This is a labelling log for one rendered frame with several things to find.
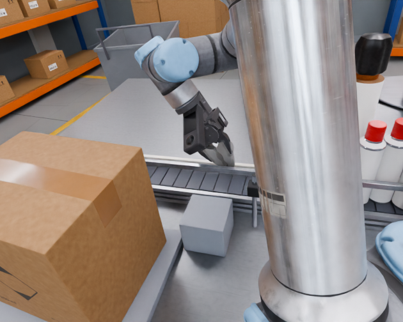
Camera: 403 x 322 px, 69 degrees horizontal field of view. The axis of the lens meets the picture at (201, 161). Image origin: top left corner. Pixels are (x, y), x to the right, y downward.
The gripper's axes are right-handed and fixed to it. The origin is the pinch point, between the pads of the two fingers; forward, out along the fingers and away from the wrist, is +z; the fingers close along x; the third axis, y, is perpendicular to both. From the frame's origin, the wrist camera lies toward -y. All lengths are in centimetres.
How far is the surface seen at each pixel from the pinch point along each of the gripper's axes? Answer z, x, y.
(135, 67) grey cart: -31, 118, 165
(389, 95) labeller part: 28, -39, 56
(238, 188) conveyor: 6.1, 0.4, -1.6
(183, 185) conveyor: -1.5, 13.5, -2.9
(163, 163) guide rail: -10.5, 12.8, -4.0
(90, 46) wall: -103, 345, 420
